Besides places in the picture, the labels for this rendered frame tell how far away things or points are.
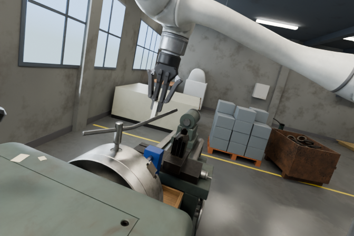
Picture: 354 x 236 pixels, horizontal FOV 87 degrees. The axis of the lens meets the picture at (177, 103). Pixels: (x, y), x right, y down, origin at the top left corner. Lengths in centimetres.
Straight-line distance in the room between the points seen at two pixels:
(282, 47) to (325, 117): 907
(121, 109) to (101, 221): 430
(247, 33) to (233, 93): 777
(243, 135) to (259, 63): 498
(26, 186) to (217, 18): 49
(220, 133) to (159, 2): 346
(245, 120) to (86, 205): 353
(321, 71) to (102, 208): 56
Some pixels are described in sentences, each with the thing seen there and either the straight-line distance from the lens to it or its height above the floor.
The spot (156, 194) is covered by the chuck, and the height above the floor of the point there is 115.
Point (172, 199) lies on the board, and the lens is 103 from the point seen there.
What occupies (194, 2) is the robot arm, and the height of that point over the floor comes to 165.
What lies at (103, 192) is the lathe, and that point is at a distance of 42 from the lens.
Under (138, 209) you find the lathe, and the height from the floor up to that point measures 126.
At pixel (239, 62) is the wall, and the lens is 823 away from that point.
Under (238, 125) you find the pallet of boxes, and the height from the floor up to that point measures 70.
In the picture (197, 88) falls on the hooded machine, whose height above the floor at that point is 87.
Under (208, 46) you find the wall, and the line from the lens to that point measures 818.
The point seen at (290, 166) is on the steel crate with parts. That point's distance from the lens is 397.
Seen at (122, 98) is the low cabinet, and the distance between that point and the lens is 456.
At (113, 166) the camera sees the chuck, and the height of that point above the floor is 123.
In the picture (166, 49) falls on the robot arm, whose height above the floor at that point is 156.
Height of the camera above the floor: 151
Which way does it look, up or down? 11 degrees down
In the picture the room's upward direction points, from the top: 13 degrees clockwise
